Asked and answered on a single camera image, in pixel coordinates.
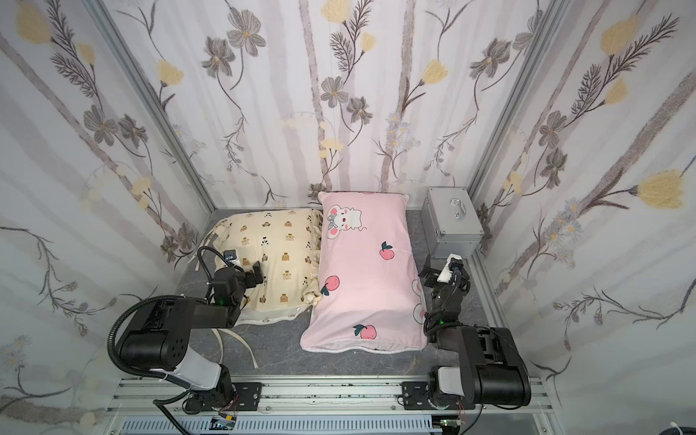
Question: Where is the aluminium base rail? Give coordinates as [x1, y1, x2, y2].
[102, 374, 556, 435]

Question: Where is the pink cartoon print pillow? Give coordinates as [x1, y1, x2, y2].
[300, 192, 427, 355]

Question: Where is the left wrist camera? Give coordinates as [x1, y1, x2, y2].
[223, 249, 242, 268]

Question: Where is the cream bear print pillow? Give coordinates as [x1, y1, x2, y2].
[202, 208, 323, 326]

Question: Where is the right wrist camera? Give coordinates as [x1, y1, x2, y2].
[437, 254, 464, 284]

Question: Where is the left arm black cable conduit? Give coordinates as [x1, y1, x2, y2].
[106, 245, 240, 435]

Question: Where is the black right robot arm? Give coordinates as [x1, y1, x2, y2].
[420, 268, 532, 411]

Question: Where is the silver aluminium case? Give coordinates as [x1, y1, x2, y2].
[422, 187, 484, 259]

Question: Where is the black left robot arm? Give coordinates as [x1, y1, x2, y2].
[107, 263, 264, 415]

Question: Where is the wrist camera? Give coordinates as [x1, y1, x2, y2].
[223, 249, 242, 268]
[437, 254, 464, 284]

